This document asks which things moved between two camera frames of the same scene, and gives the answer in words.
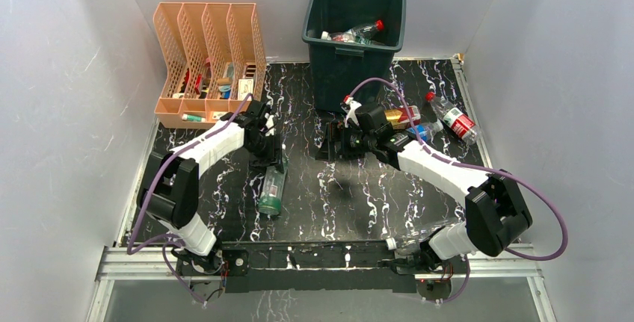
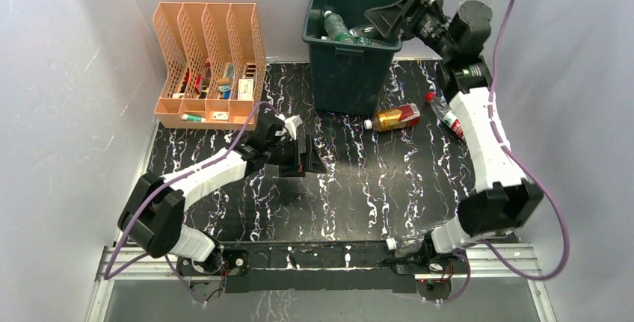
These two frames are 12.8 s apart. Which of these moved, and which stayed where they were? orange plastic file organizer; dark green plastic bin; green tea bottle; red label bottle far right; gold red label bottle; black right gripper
Moved: green tea bottle; black right gripper
Stayed: dark green plastic bin; gold red label bottle; red label bottle far right; orange plastic file organizer
